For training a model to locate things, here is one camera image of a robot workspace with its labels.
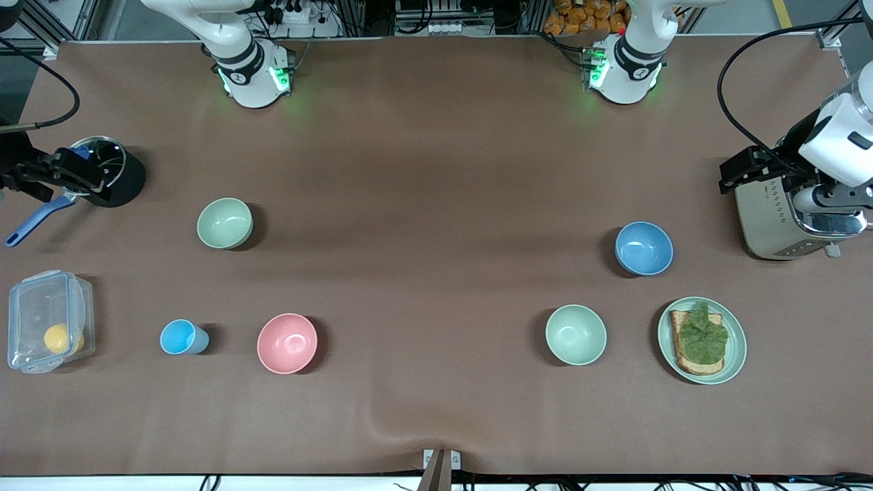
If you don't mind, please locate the white power strip with plugs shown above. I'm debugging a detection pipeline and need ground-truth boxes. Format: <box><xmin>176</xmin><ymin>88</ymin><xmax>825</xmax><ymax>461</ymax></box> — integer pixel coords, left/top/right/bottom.
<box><xmin>263</xmin><ymin>0</ymin><xmax>321</xmax><ymax>25</ymax></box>

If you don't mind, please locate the light blue cup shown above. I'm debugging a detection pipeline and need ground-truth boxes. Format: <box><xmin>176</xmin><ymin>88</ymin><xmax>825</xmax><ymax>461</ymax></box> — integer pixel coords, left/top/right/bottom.
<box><xmin>160</xmin><ymin>319</ymin><xmax>210</xmax><ymax>355</ymax></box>

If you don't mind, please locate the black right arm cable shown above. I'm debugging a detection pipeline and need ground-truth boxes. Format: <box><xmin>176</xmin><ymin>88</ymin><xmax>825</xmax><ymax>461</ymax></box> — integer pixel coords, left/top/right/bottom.
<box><xmin>0</xmin><ymin>38</ymin><xmax>81</xmax><ymax>132</ymax></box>

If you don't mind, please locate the yellow lemon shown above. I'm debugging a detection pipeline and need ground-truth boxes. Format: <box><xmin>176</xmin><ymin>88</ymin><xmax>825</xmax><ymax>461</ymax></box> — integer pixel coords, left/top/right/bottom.
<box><xmin>44</xmin><ymin>323</ymin><xmax>85</xmax><ymax>355</ymax></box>

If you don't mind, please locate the bag of orange snacks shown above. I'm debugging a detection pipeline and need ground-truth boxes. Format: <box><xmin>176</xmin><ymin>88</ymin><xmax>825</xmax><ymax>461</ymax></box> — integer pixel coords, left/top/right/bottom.
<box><xmin>544</xmin><ymin>0</ymin><xmax>628</xmax><ymax>36</ymax></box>

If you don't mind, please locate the white socket strip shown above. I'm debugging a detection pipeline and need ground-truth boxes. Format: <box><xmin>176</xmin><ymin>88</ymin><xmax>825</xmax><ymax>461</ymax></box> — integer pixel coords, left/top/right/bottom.
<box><xmin>426</xmin><ymin>20</ymin><xmax>495</xmax><ymax>36</ymax></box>

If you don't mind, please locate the pink bowl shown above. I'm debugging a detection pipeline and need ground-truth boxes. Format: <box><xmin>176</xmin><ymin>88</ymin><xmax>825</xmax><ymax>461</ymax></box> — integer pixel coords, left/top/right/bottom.
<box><xmin>257</xmin><ymin>313</ymin><xmax>319</xmax><ymax>374</ymax></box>

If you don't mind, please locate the light green bowl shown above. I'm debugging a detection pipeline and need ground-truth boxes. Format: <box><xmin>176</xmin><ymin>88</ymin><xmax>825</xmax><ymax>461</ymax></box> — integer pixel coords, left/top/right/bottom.
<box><xmin>546</xmin><ymin>304</ymin><xmax>607</xmax><ymax>366</ymax></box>
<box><xmin>197</xmin><ymin>198</ymin><xmax>254</xmax><ymax>250</ymax></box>

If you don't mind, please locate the light green plate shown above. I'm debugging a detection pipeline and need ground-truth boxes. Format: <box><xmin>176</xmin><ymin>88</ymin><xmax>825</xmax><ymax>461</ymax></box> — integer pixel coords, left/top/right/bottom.
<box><xmin>657</xmin><ymin>297</ymin><xmax>748</xmax><ymax>385</ymax></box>

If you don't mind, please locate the black pot with blue handle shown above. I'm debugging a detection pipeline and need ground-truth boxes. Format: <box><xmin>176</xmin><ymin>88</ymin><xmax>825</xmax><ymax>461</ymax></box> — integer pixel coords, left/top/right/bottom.
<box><xmin>5</xmin><ymin>136</ymin><xmax>146</xmax><ymax>248</ymax></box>

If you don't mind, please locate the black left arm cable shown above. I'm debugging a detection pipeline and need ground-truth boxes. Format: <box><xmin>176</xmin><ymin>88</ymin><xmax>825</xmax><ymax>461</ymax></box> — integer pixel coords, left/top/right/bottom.
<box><xmin>716</xmin><ymin>17</ymin><xmax>873</xmax><ymax>178</ymax></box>

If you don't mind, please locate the brown table cover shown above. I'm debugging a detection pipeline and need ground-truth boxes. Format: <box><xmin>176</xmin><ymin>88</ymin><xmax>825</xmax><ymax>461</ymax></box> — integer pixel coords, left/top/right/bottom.
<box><xmin>0</xmin><ymin>34</ymin><xmax>873</xmax><ymax>477</ymax></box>

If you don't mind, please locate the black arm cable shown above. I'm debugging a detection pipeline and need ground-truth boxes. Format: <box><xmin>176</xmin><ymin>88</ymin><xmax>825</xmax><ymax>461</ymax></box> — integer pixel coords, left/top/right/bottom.
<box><xmin>0</xmin><ymin>38</ymin><xmax>81</xmax><ymax>132</ymax></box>
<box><xmin>716</xmin><ymin>17</ymin><xmax>873</xmax><ymax>178</ymax></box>

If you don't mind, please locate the green lettuce leaf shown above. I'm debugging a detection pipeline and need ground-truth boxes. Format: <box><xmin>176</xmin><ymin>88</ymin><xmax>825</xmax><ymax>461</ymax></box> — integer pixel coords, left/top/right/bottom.
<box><xmin>678</xmin><ymin>301</ymin><xmax>729</xmax><ymax>365</ymax></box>

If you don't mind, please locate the glass lid with blue knob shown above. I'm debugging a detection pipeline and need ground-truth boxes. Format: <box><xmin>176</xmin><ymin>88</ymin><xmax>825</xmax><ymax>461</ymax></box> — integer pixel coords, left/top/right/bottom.
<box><xmin>68</xmin><ymin>136</ymin><xmax>128</xmax><ymax>195</ymax></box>

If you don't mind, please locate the toasted bread slice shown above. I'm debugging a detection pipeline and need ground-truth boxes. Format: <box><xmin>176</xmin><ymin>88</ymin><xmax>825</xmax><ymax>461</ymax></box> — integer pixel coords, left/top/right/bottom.
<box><xmin>669</xmin><ymin>310</ymin><xmax>725</xmax><ymax>376</ymax></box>

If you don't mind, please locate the clear plastic food container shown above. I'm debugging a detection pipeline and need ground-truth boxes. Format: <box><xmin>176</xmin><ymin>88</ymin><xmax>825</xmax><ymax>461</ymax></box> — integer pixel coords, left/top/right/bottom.
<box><xmin>8</xmin><ymin>270</ymin><xmax>95</xmax><ymax>374</ymax></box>

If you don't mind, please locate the blue bowl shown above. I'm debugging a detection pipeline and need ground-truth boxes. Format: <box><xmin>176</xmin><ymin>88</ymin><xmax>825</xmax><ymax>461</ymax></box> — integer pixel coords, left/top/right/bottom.
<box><xmin>615</xmin><ymin>222</ymin><xmax>674</xmax><ymax>276</ymax></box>

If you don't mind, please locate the metal table edge bracket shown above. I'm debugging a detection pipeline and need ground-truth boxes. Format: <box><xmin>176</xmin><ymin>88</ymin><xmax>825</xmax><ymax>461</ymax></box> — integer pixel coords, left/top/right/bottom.
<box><xmin>423</xmin><ymin>449</ymin><xmax>462</xmax><ymax>491</ymax></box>

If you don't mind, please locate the beige chrome toaster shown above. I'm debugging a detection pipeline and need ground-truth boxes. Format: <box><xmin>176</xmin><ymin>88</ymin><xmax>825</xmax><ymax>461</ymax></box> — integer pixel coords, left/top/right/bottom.
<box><xmin>735</xmin><ymin>174</ymin><xmax>870</xmax><ymax>261</ymax></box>

